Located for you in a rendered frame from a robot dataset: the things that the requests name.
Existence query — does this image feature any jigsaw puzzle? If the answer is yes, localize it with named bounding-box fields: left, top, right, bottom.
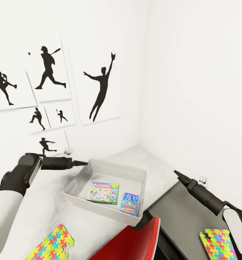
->
left=199, top=229, right=238, bottom=260
left=24, top=224, right=74, bottom=260

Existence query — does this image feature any toy box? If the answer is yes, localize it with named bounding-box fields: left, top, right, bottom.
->
left=64, top=159, right=147, bottom=227

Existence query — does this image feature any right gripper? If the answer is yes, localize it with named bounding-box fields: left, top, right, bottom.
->
left=174, top=170, right=214, bottom=206

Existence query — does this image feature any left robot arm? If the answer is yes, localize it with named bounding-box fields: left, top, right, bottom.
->
left=0, top=147, right=88, bottom=254

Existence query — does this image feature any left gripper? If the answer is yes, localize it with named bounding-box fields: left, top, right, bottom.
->
left=51, top=157, right=88, bottom=170

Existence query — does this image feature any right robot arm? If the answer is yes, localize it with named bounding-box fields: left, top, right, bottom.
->
left=174, top=170, right=242, bottom=260

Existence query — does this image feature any board game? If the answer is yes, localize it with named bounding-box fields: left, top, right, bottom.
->
left=119, top=192, right=139, bottom=216
left=86, top=182, right=119, bottom=205

